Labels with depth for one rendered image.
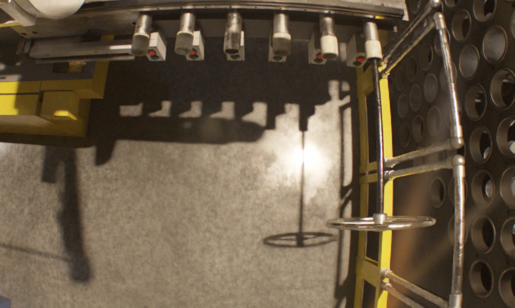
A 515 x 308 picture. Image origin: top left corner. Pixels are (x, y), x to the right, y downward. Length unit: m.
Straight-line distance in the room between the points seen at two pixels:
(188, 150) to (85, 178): 0.72
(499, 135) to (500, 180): 0.27
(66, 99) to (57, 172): 0.78
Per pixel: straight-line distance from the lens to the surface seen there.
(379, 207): 1.13
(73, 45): 1.62
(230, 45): 1.14
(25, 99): 1.80
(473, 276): 2.45
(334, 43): 1.18
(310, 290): 2.03
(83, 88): 1.61
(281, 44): 1.14
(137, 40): 1.22
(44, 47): 1.73
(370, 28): 1.26
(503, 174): 2.13
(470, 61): 2.58
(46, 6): 0.78
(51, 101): 1.69
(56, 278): 2.38
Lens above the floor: 1.91
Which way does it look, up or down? 78 degrees down
